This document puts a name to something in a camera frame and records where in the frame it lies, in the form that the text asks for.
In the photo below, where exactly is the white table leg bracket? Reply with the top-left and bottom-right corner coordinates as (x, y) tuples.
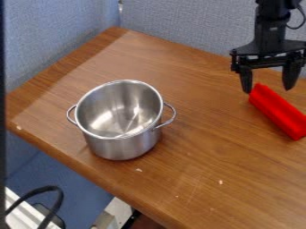
(89, 198), (132, 229)

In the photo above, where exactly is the stainless steel pot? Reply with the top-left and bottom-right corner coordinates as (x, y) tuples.
(65, 80), (176, 160)

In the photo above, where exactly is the black foreground arm link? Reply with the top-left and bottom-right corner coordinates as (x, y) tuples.
(0, 0), (6, 229)

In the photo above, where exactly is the white device with black pad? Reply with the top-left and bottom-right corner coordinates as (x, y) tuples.
(5, 185), (65, 229)

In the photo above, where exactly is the black cable loop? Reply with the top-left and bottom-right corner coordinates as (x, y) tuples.
(3, 185), (64, 229)

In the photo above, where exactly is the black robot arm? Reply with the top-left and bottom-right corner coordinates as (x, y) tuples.
(229, 0), (306, 93)

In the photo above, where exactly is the red plastic block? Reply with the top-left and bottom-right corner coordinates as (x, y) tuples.
(248, 83), (306, 140)

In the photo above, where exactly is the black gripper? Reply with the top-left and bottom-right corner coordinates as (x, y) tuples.
(231, 17), (306, 94)

